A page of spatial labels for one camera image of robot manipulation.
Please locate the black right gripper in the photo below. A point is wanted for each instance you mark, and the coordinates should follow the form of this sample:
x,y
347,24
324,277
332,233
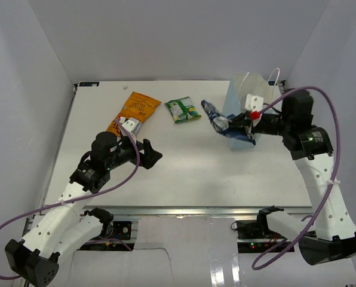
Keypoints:
x,y
242,119

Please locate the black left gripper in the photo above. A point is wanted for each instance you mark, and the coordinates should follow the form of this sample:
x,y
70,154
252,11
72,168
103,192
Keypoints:
x,y
149,153

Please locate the blue cookie bag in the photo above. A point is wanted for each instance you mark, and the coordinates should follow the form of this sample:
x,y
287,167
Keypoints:
x,y
221,123

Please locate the green snack bag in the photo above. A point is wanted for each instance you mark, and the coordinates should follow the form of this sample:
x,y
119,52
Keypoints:
x,y
182,110

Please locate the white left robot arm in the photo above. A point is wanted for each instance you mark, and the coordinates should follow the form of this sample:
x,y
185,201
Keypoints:
x,y
37,255

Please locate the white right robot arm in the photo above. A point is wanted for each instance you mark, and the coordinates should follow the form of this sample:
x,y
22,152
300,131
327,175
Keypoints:
x,y
330,233

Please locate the light blue paper bag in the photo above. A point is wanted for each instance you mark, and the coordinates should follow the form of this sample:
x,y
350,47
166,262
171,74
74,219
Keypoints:
x,y
249,83

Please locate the orange potato chips bag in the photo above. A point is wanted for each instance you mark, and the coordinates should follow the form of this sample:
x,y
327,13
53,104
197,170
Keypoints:
x,y
138,106

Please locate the white front cardboard panel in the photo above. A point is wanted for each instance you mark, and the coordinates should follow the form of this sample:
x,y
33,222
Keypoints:
x,y
193,252

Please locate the black label sticker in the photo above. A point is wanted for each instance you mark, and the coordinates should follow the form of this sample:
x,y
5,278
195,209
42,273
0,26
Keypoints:
x,y
89,84

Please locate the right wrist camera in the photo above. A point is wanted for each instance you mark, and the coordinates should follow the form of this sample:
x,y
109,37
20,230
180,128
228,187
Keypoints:
x,y
252,105

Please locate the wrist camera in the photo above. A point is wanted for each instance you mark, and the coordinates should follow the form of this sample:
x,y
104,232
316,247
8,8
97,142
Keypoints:
x,y
131,124
252,105

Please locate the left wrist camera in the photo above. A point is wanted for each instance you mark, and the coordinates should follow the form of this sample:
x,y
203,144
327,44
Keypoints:
x,y
131,124

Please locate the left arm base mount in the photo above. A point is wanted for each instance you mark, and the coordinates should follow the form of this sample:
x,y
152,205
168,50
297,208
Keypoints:
x,y
119,230

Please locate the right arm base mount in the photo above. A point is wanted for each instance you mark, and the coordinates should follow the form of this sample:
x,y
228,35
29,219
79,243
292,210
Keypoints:
x,y
249,230

